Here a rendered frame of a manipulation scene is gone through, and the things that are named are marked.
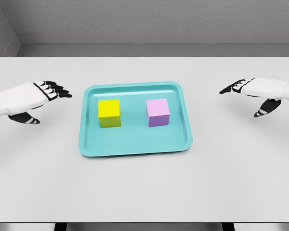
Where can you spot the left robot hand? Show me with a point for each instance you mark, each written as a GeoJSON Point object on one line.
{"type": "Point", "coordinates": [26, 97]}

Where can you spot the teal tray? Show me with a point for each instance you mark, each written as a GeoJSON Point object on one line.
{"type": "Point", "coordinates": [135, 137]}

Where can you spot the yellow cube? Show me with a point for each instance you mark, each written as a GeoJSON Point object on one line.
{"type": "Point", "coordinates": [109, 111]}

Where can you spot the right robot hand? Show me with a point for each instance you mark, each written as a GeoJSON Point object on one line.
{"type": "Point", "coordinates": [260, 89]}

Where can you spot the purple cube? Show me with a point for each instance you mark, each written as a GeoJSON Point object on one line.
{"type": "Point", "coordinates": [157, 111]}

